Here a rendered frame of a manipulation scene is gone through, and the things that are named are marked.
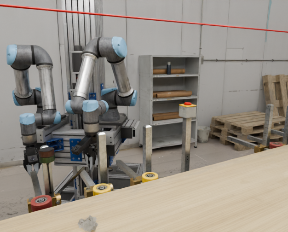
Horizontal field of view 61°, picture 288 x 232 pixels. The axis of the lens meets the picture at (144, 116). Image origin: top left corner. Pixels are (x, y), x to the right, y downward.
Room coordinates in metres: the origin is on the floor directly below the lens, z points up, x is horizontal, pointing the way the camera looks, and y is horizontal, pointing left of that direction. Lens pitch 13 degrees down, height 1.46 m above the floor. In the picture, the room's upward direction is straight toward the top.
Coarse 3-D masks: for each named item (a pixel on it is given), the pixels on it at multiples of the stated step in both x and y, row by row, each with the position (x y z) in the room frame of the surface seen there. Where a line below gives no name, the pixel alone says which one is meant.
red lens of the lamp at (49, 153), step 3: (39, 153) 0.92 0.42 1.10; (42, 153) 0.91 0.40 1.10; (45, 153) 0.91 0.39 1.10; (48, 153) 0.92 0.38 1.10; (51, 153) 0.93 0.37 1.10; (54, 153) 0.95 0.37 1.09; (39, 156) 0.92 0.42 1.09; (42, 156) 0.91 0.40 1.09; (45, 156) 0.91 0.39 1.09; (48, 156) 0.92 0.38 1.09
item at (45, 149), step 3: (45, 147) 0.96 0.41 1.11; (48, 147) 0.96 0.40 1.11; (51, 147) 0.96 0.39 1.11; (39, 150) 0.94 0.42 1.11; (42, 150) 0.93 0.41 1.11; (45, 150) 0.93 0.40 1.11; (48, 150) 0.93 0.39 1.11; (51, 150) 0.93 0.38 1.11; (51, 156) 0.93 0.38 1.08; (45, 165) 0.96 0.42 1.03; (48, 165) 0.94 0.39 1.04; (48, 168) 0.94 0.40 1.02; (48, 171) 0.95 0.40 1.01; (48, 174) 0.96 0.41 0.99; (51, 192) 0.97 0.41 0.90
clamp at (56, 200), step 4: (56, 196) 0.99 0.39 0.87; (60, 196) 0.99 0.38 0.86; (28, 200) 0.95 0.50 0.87; (52, 200) 0.97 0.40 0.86; (56, 200) 0.98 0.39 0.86; (60, 200) 0.98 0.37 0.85; (28, 204) 0.92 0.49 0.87; (52, 204) 0.97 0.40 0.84; (56, 204) 0.97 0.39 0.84; (28, 208) 0.92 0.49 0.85
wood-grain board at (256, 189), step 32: (256, 160) 1.32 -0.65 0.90; (128, 192) 0.96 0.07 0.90; (160, 192) 0.96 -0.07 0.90; (192, 192) 0.96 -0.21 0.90; (224, 192) 0.96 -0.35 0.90; (256, 192) 0.96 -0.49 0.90; (0, 224) 0.75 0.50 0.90; (32, 224) 0.75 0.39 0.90; (64, 224) 0.75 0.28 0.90; (128, 224) 0.75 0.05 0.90; (160, 224) 0.75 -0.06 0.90; (192, 224) 0.75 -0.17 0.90; (224, 224) 0.75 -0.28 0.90; (256, 224) 0.75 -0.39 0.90
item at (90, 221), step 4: (80, 220) 0.75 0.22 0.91; (84, 220) 0.76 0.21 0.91; (88, 220) 0.75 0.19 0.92; (92, 220) 0.76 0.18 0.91; (80, 224) 0.74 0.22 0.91; (84, 224) 0.74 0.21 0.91; (88, 224) 0.73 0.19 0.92; (92, 224) 0.75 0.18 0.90; (96, 224) 0.74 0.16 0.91; (84, 228) 0.72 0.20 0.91; (88, 228) 0.72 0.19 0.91; (92, 228) 0.72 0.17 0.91
